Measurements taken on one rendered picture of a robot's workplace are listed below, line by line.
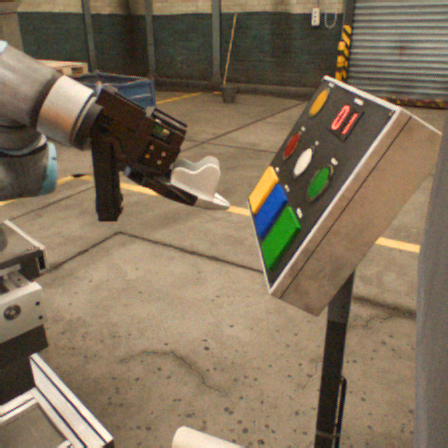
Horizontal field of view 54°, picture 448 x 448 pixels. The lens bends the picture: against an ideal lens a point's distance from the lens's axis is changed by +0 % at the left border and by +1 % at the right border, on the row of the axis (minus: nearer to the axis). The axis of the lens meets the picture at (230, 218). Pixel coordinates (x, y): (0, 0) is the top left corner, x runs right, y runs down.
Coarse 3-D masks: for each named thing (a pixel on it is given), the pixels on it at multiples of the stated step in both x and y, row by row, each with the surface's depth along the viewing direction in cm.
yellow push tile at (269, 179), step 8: (272, 168) 82; (264, 176) 82; (272, 176) 78; (264, 184) 80; (272, 184) 76; (256, 192) 82; (264, 192) 78; (256, 200) 80; (264, 200) 78; (256, 208) 78
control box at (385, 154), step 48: (336, 96) 69; (336, 144) 60; (384, 144) 51; (432, 144) 51; (288, 192) 69; (336, 192) 54; (384, 192) 53; (336, 240) 55; (288, 288) 58; (336, 288) 58
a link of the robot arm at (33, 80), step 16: (0, 48) 49; (0, 64) 48; (16, 64) 49; (32, 64) 50; (0, 80) 49; (16, 80) 49; (32, 80) 49; (48, 80) 50; (0, 96) 49; (16, 96) 49; (32, 96) 49; (0, 112) 52; (16, 112) 50; (32, 112) 50
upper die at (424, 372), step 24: (432, 192) 21; (432, 216) 19; (432, 240) 17; (432, 264) 16; (432, 288) 15; (432, 312) 14; (432, 336) 13; (432, 360) 12; (432, 384) 11; (432, 408) 11; (432, 432) 10
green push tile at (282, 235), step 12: (288, 216) 62; (276, 228) 64; (288, 228) 60; (300, 228) 58; (264, 240) 66; (276, 240) 62; (288, 240) 59; (264, 252) 64; (276, 252) 60; (276, 264) 60
